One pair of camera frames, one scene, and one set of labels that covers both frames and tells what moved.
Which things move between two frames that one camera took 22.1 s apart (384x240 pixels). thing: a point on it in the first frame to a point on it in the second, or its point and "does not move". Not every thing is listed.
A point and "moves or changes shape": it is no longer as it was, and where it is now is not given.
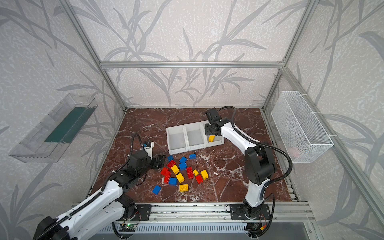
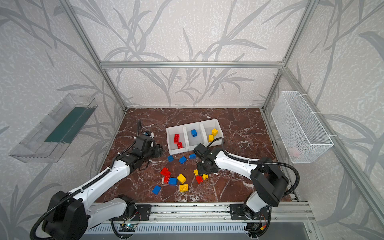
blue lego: x=156 y=189 does not move
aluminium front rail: x=211 y=213 does not move
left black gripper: x=154 y=162 to x=155 y=151
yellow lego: x=175 y=169 moves or changes shape
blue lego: x=182 y=165 to x=194 y=133
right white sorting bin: x=219 y=140 does not move
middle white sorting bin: x=195 y=136 does not move
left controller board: x=127 y=227 does not move
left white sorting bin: x=176 y=138 does not move
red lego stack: x=166 y=174 does not move
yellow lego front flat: x=183 y=188 does not move
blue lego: x=183 y=159 does not move
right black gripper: x=212 y=129 to x=205 y=167
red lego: x=190 y=174 to x=176 y=139
